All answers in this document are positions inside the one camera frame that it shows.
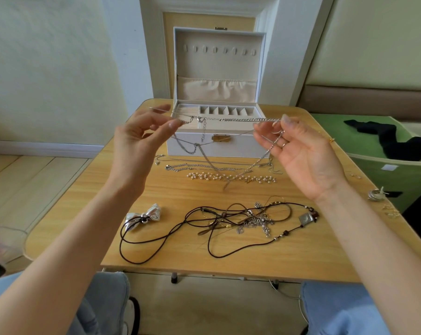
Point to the person's right hand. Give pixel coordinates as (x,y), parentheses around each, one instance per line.
(305,157)

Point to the person's left forearm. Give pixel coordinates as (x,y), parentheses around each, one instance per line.
(50,268)

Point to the black cloth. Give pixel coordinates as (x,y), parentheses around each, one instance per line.
(400,144)

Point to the person's right forearm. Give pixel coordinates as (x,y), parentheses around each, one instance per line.
(385,265)

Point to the small earrings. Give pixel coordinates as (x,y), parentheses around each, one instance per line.
(378,194)

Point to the person's left hand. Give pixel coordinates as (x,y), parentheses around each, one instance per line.
(137,153)

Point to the white jewelry box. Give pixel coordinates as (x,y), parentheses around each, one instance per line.
(217,62)

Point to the beige padded wall panel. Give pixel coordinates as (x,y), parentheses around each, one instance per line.
(374,45)

